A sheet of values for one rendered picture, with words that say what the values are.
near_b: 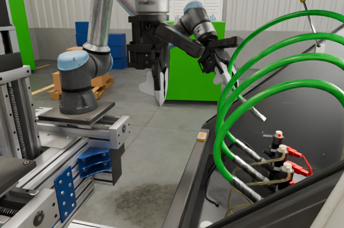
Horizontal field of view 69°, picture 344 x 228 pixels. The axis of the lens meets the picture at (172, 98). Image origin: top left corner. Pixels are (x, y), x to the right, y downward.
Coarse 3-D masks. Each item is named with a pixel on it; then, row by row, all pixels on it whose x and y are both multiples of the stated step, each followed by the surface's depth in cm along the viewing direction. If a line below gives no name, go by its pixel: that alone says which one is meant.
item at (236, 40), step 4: (232, 36) 80; (236, 36) 79; (212, 40) 85; (216, 40) 83; (220, 40) 82; (224, 40) 81; (228, 40) 80; (232, 40) 79; (236, 40) 78; (240, 40) 79; (212, 44) 85; (216, 44) 84; (220, 44) 82; (224, 44) 81; (228, 44) 80; (232, 44) 79; (236, 44) 78; (224, 48) 86
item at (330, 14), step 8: (280, 16) 67; (288, 16) 66; (296, 16) 65; (328, 16) 61; (336, 16) 59; (264, 24) 70; (272, 24) 69; (256, 32) 72; (248, 40) 74; (240, 48) 76; (232, 56) 78; (232, 64) 79; (240, 96) 80
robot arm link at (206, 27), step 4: (200, 24) 87; (204, 24) 87; (208, 24) 87; (196, 28) 88; (200, 28) 87; (204, 28) 86; (208, 28) 86; (212, 28) 87; (196, 32) 88; (200, 32) 86; (204, 32) 86; (216, 32) 88; (196, 36) 88; (200, 36) 87
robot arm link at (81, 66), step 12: (60, 60) 95; (72, 60) 94; (84, 60) 97; (60, 72) 97; (72, 72) 95; (84, 72) 98; (96, 72) 106; (60, 84) 100; (72, 84) 97; (84, 84) 99
